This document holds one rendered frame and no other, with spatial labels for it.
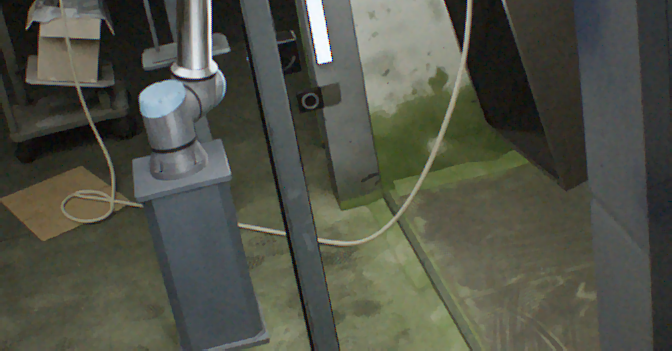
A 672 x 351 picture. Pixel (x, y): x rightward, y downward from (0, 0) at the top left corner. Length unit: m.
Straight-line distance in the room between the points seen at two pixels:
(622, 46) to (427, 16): 3.01
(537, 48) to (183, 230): 1.24
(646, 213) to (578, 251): 2.58
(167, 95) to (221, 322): 0.79
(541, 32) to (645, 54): 1.94
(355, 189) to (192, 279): 1.07
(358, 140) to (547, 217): 0.81
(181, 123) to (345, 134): 1.05
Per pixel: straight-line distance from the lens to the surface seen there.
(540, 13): 3.12
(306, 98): 4.18
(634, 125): 1.26
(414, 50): 4.24
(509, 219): 4.10
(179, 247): 3.51
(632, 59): 1.22
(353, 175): 4.37
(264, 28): 2.06
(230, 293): 3.60
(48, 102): 5.96
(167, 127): 3.40
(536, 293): 3.66
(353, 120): 4.28
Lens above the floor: 2.04
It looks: 25 degrees down
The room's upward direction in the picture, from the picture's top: 11 degrees counter-clockwise
